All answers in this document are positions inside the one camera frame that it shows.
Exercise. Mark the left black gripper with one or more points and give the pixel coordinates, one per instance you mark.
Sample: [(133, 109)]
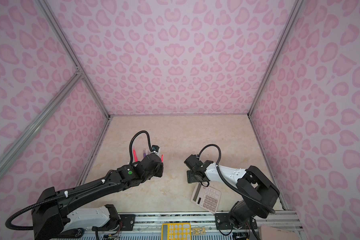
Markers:
[(161, 167)]

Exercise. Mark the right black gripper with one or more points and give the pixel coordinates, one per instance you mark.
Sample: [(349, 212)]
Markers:
[(189, 177)]

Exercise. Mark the pink desk calculator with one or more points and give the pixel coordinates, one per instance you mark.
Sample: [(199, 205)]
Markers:
[(207, 198)]

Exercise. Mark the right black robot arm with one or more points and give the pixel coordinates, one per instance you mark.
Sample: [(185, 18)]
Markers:
[(258, 192)]

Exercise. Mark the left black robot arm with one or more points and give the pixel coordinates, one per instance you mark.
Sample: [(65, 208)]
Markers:
[(50, 212)]

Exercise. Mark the small brown circuit board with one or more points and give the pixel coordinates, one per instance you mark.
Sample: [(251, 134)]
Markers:
[(199, 231)]

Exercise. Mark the yellow calculator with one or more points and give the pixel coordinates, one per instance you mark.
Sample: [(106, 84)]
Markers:
[(176, 231)]

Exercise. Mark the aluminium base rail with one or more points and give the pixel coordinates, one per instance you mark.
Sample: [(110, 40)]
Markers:
[(283, 225)]

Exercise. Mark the aluminium frame strut left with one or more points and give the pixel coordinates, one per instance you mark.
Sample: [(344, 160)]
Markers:
[(13, 152)]

